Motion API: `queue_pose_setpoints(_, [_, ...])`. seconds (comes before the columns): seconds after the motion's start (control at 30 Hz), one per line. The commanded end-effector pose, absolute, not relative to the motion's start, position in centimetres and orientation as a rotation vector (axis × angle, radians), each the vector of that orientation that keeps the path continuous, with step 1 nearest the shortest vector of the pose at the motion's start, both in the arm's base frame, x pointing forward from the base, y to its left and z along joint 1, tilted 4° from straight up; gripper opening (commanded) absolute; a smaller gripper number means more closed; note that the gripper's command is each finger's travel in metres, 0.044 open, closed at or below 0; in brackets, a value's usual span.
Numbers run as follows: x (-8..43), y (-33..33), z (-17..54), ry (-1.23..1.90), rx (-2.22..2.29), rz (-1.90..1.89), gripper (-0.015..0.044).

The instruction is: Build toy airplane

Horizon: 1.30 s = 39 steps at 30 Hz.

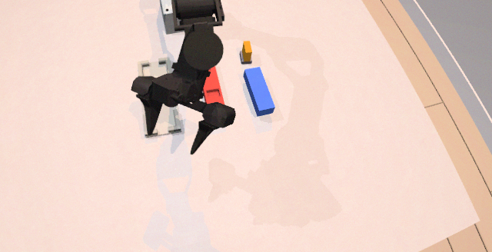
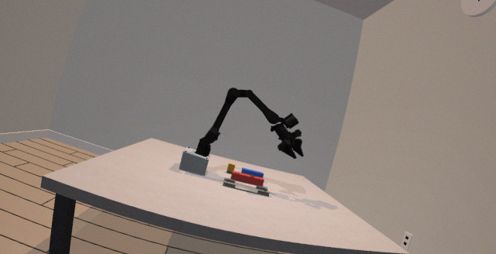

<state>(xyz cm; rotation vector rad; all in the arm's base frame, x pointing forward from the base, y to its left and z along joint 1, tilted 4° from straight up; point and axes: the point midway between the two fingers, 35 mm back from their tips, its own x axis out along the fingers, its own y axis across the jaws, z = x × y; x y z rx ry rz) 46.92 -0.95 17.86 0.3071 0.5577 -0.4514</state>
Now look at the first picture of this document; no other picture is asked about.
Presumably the red bar with rectangular socket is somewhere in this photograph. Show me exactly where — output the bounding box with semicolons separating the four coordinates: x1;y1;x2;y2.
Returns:
202;66;224;104

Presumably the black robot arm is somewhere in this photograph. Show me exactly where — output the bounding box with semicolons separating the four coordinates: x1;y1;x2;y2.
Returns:
152;0;224;108

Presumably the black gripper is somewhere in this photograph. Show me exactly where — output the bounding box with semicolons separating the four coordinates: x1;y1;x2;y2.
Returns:
131;57;236;154

